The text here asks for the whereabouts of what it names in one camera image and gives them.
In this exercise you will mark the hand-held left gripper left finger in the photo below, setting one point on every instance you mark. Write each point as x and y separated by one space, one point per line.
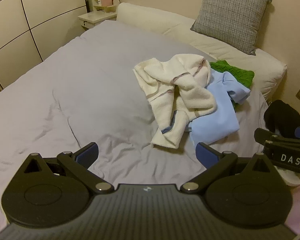
88 153

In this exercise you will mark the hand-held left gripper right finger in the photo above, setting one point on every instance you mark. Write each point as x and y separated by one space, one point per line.
205 155

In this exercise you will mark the white fluffy garment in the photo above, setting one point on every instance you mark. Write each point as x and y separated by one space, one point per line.
192 95

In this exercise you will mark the white striped knit sweater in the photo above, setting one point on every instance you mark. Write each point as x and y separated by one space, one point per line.
150 85

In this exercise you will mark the white plastic object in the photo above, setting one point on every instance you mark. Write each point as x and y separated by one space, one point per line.
291 177

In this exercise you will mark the black cloth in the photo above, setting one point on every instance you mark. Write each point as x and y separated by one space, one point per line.
282 116

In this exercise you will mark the light blue garment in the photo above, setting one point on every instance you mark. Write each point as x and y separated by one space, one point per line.
212 120

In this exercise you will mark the green knit garment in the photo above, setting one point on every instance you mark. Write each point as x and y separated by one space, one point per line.
236 73

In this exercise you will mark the grey bed sheet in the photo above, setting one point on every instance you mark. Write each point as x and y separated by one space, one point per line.
77 80

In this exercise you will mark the long white pillow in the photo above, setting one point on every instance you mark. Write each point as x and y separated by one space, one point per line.
215 45

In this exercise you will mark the grey checked cushion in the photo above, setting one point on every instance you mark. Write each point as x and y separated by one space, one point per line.
232 15

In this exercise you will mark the cream nightstand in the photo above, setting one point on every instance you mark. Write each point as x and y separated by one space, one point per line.
96 17

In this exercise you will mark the beige panelled wardrobe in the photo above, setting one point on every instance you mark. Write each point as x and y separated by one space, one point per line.
17 30

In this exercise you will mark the pink box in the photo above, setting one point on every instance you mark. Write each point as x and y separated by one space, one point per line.
106 0

